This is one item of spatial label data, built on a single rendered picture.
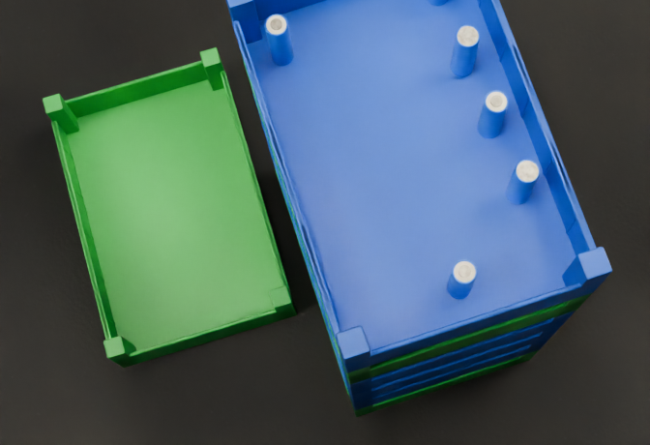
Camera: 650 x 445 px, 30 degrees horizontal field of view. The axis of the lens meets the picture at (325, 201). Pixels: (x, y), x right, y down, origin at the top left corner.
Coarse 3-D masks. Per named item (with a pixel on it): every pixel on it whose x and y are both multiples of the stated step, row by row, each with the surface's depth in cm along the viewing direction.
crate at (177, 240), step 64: (192, 64) 136; (64, 128) 138; (128, 128) 140; (192, 128) 140; (128, 192) 138; (192, 192) 138; (256, 192) 132; (128, 256) 136; (192, 256) 136; (256, 256) 136; (128, 320) 134; (192, 320) 134; (256, 320) 130
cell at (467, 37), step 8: (464, 32) 92; (472, 32) 92; (456, 40) 92; (464, 40) 91; (472, 40) 91; (456, 48) 93; (464, 48) 92; (472, 48) 92; (456, 56) 94; (464, 56) 93; (472, 56) 94; (456, 64) 95; (464, 64) 95; (472, 64) 95; (456, 72) 97; (464, 72) 96
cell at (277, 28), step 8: (272, 16) 93; (280, 16) 93; (264, 24) 93; (272, 24) 92; (280, 24) 92; (272, 32) 93; (280, 32) 93; (288, 32) 94; (272, 40) 93; (280, 40) 93; (288, 40) 95; (272, 48) 95; (280, 48) 95; (288, 48) 96; (272, 56) 98; (280, 56) 97; (288, 56) 97; (280, 64) 98
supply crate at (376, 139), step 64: (256, 0) 96; (320, 0) 100; (384, 0) 100; (448, 0) 99; (256, 64) 99; (320, 64) 98; (384, 64) 98; (448, 64) 98; (512, 64) 94; (320, 128) 97; (384, 128) 97; (448, 128) 97; (512, 128) 96; (320, 192) 96; (384, 192) 95; (448, 192) 95; (320, 256) 94; (384, 256) 94; (448, 256) 94; (512, 256) 94; (576, 256) 86; (384, 320) 93; (448, 320) 93
